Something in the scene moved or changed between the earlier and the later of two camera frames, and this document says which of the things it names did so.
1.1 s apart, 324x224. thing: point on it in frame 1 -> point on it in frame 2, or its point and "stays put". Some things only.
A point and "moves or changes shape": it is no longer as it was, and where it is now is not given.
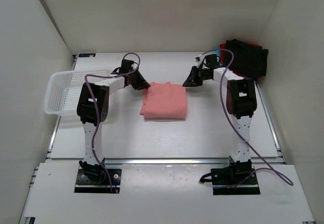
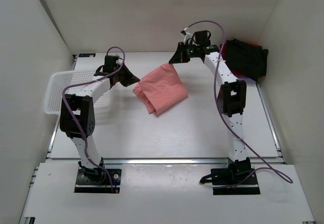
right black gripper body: x=203 y=74 -> x=192 y=52
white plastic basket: x=62 y=95 stays put
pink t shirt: x=164 y=100 moves or changes shape
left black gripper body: x=134 y=83 -> x=119 y=72
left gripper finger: x=141 y=81 -> x=127 y=78
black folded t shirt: x=248 y=58 stays put
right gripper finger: x=194 y=78 -> x=181 y=55
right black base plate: x=225 y=182 stays put
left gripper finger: x=145 y=85 -> x=126 y=80
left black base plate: x=85 y=182 stays put
